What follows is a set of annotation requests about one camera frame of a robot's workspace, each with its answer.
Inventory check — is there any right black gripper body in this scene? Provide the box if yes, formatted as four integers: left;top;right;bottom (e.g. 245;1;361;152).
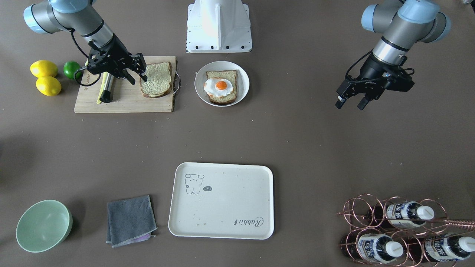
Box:
86;34;137;79

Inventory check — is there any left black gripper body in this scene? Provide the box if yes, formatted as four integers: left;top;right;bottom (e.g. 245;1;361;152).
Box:
337;55;415;100

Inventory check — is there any bread slice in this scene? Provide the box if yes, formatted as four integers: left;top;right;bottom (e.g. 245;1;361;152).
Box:
206;70;238;105
140;62;172;98

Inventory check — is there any white round plate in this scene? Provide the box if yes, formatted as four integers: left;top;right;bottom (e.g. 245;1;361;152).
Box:
194;61;250;108

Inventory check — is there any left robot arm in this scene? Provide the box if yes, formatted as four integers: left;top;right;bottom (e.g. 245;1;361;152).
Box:
335;0;452;110

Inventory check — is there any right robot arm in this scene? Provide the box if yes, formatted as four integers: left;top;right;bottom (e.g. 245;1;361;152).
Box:
23;0;147;84

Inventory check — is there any cream rabbit tray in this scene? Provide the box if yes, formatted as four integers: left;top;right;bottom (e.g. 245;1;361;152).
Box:
168;162;275;240

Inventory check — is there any wooden cutting board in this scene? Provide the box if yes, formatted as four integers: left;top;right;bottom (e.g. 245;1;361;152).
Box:
74;70;174;113

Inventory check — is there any yellow plastic knife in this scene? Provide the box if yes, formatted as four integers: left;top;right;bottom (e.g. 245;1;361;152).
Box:
96;72;109;104

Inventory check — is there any green lime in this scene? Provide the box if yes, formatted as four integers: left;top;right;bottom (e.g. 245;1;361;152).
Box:
63;61;82;80

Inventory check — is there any yellow lemon lower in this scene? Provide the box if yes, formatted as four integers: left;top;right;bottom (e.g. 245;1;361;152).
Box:
36;76;62;96

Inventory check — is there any yellow lemon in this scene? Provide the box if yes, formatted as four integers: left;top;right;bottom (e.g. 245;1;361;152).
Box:
29;60;58;78
36;76;62;96

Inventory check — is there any yellow lemon upper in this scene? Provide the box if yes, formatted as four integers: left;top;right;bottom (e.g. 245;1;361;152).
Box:
29;60;58;78

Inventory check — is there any fried egg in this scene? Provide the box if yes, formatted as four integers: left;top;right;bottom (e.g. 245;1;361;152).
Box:
203;78;234;98

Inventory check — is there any bread slice under egg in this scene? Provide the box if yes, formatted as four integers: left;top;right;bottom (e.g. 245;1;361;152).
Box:
206;70;238;105

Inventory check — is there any tea bottle upper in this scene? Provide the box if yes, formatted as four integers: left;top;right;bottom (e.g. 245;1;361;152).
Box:
365;201;435;230

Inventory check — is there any tea bottle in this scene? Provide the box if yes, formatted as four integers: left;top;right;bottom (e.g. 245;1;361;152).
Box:
407;234;475;263
340;233;404;264
365;201;435;230

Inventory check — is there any grey folded cloth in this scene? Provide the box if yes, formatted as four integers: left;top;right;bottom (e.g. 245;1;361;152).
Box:
106;195;157;247

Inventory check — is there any mint green bowl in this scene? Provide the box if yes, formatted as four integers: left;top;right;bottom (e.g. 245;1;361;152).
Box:
16;200;73;253

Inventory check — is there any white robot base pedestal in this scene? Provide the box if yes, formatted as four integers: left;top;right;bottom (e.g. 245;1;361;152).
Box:
186;0;253;53

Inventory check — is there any copper wire bottle rack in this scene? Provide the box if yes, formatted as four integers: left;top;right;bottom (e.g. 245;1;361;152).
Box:
340;194;474;267

